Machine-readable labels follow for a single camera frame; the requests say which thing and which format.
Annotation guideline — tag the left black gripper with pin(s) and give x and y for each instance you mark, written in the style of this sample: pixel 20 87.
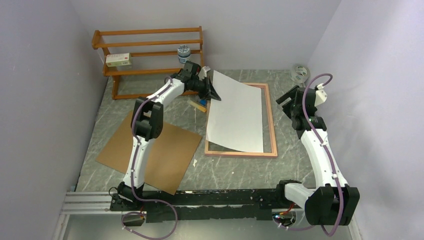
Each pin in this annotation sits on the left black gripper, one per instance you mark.
pixel 209 89

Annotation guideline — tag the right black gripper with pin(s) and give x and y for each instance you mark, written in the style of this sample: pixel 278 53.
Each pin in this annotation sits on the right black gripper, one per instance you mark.
pixel 291 94

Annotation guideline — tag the mountain landscape photo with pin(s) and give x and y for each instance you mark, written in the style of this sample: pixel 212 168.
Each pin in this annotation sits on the mountain landscape photo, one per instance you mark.
pixel 235 122

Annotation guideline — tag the pink picture frame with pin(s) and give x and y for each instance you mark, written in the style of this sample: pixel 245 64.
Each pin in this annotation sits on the pink picture frame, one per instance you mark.
pixel 272 136

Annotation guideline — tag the brown backing board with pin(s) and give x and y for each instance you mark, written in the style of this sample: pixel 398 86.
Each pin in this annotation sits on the brown backing board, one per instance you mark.
pixel 169 158

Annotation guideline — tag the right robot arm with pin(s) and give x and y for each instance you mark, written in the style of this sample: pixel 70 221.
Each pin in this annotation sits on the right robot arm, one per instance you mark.
pixel 333 201

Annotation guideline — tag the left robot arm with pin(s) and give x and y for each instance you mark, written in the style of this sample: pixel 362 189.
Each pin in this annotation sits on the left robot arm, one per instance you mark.
pixel 148 120

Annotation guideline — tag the clear tape roll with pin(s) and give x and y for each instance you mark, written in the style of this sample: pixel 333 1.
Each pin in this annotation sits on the clear tape roll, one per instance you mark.
pixel 299 73

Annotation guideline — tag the small blue white jar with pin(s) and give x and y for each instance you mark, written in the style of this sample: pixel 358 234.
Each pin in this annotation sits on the small blue white jar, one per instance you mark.
pixel 183 53

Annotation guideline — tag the wooden shelf rack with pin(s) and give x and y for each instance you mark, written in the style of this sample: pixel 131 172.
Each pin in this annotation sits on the wooden shelf rack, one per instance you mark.
pixel 144 38

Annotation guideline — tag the white green cardboard box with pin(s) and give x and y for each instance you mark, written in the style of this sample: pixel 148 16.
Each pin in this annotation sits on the white green cardboard box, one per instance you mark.
pixel 119 59

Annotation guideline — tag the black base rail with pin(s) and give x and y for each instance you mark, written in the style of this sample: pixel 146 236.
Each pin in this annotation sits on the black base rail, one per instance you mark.
pixel 259 204

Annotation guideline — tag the aluminium extrusion frame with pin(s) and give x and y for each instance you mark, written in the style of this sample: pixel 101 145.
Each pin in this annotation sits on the aluminium extrusion frame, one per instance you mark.
pixel 98 203

